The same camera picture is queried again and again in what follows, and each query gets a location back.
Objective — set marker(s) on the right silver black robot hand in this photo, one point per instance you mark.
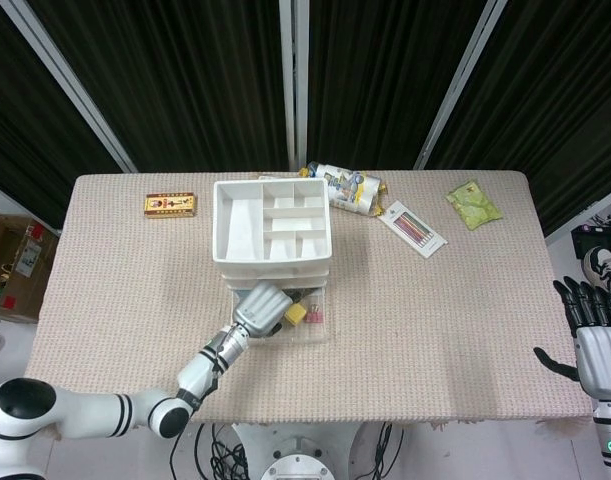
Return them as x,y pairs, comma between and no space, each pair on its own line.
602,360

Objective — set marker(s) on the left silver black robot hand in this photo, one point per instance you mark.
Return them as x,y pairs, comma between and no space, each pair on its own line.
262,310

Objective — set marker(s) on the clear drawer with yellow block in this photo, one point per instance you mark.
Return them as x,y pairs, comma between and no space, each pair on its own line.
310,332

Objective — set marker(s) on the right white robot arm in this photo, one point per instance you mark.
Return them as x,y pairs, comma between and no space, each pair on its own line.
610,435

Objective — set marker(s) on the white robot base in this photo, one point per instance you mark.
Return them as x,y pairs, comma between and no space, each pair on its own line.
297,450

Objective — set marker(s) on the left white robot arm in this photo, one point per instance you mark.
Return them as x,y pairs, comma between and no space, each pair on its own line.
200,370

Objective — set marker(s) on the yellow block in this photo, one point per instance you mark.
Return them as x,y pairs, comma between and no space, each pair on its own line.
296,314

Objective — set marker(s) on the black binder clip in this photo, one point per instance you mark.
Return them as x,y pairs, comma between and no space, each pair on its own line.
300,293

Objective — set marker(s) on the pink binder clip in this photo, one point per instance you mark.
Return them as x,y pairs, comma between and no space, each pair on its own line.
318,315
309,315

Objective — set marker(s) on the white black sneaker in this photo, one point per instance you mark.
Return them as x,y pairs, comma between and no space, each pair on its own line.
605,270

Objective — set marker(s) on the beige waffle tablecloth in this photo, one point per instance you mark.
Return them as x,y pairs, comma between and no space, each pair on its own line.
385,325

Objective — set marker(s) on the yellow red card box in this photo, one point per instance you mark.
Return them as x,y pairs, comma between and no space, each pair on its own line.
170,206

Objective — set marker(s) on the white packaged cup sleeve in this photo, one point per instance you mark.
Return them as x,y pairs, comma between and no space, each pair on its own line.
352,192

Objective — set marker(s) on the white coloured pencil box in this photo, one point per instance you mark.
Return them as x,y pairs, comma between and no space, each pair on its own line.
412,230

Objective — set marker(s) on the green snack packet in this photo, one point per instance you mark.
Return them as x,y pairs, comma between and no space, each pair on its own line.
475,205

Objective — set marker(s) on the black curtain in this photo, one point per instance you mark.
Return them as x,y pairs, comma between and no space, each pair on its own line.
195,75

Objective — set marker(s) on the brown cardboard box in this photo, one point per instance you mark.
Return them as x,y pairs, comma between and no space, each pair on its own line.
20,270

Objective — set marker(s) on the white plastic organizer frame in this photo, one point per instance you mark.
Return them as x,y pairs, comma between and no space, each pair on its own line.
245,225

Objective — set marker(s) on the grey metal frame pole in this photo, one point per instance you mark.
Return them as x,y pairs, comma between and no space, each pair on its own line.
457,85
294,85
70,85

